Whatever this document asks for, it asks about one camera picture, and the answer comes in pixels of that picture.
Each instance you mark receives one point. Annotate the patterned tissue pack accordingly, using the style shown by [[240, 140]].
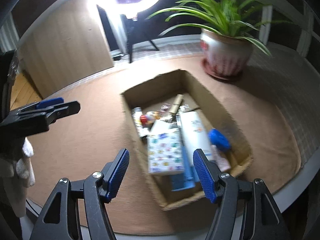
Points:
[[164, 149]]

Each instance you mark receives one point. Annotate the cream patterned stick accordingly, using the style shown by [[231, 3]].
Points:
[[141, 128]]

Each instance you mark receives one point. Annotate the red yellow small toy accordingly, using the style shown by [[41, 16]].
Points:
[[149, 118]]

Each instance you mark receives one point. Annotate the green spider plant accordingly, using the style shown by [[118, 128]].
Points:
[[226, 18]]

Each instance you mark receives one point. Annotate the gold rectangular bar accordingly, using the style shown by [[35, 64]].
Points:
[[176, 104]]

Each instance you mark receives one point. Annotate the wooden headboard panel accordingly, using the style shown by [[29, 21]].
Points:
[[66, 47]]

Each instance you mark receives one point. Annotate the white red flower pot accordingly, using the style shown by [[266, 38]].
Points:
[[225, 58]]

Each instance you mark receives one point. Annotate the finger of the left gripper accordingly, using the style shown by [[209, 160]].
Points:
[[63, 110], [50, 102]]

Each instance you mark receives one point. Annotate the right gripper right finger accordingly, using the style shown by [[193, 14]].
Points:
[[261, 219]]

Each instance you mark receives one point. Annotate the small pink bottle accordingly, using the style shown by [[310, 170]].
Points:
[[220, 159]]

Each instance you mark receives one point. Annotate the black tripod stand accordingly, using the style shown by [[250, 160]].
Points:
[[133, 32]]

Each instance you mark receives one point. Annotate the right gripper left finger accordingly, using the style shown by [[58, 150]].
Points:
[[59, 217]]

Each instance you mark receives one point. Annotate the brown cardboard box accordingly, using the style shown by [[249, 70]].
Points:
[[171, 116]]

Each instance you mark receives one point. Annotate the blue round tape measure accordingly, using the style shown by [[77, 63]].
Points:
[[219, 140]]

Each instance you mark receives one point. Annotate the large cream lotion tube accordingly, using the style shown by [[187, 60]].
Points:
[[194, 135]]

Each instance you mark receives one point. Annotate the left white gloved hand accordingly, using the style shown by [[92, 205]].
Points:
[[17, 173]]

